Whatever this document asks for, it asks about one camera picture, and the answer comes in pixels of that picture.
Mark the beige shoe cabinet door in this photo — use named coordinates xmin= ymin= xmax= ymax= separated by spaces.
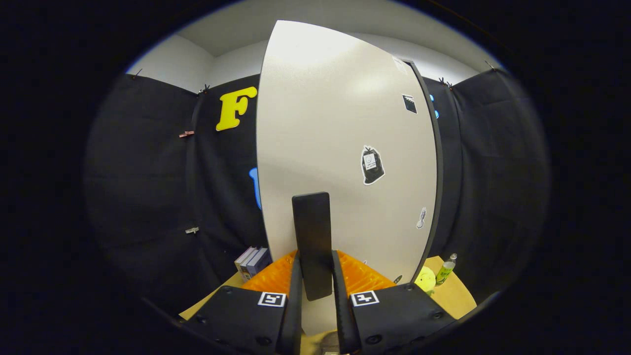
xmin=256 ymin=20 xmax=438 ymax=336

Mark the white spine book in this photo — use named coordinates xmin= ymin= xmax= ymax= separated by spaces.
xmin=234 ymin=247 xmax=257 ymax=281

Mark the green plastic bottle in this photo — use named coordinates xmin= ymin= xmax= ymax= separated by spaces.
xmin=435 ymin=253 xmax=458 ymax=286

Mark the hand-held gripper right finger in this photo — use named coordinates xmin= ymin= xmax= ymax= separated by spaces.
xmin=331 ymin=250 xmax=456 ymax=355

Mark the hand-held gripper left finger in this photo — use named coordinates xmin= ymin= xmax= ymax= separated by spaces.
xmin=180 ymin=250 xmax=302 ymax=355

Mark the grey shoe cabinet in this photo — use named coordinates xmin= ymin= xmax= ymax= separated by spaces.
xmin=403 ymin=58 xmax=444 ymax=284

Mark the brown fuzzy shoe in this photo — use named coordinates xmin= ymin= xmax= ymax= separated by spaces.
xmin=310 ymin=331 xmax=341 ymax=355

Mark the yellow pineapple plush toy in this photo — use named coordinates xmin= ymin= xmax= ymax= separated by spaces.
xmin=414 ymin=266 xmax=437 ymax=295

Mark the black backdrop cloth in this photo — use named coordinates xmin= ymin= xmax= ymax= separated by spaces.
xmin=84 ymin=67 xmax=550 ymax=316

